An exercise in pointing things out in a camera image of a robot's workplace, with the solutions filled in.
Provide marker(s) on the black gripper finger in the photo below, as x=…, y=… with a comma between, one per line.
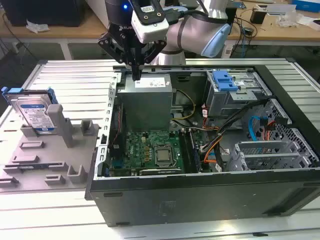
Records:
x=112, y=46
x=152, y=53

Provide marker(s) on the hard disk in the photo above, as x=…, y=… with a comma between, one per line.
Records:
x=32, y=112

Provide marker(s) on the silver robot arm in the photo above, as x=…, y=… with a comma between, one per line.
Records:
x=192, y=30

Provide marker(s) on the metal disk bay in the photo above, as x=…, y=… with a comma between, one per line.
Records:
x=262, y=147

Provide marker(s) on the large white box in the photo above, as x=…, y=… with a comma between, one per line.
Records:
x=96, y=10

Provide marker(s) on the wooden desk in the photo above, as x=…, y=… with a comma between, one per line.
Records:
x=275, y=32
x=75, y=32

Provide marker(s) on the grey power supply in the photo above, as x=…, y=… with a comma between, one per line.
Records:
x=145, y=107

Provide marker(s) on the large black box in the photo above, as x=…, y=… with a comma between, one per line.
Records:
x=50, y=12

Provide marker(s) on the white crumpled paper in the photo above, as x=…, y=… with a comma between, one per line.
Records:
x=37, y=27

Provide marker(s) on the metal optical drive cage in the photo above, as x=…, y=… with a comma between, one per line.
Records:
x=225, y=102

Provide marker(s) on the black computer tower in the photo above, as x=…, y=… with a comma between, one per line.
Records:
x=231, y=15

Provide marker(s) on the black case fan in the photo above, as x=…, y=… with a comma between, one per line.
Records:
x=117, y=135

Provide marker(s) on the green motherboard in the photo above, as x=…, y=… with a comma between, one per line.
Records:
x=140, y=142

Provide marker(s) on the silver CPU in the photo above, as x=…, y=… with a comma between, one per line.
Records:
x=163, y=155

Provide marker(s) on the RAM stick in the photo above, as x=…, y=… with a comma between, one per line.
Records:
x=195, y=155

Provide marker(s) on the CPU socket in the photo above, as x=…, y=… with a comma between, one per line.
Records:
x=163, y=164

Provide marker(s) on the small black box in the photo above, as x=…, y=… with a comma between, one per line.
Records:
x=258, y=16

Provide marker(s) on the black graphics card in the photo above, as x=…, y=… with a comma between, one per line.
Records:
x=160, y=171

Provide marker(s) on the grey parts rack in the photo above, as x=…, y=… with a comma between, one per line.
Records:
x=50, y=160

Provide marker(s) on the clear plastic bags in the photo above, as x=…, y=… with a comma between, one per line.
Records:
x=290, y=20

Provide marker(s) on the black PC case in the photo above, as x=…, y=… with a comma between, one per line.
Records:
x=175, y=200

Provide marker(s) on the blue cardboard box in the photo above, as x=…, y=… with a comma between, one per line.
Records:
x=306, y=4

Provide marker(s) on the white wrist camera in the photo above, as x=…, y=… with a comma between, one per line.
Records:
x=152, y=30

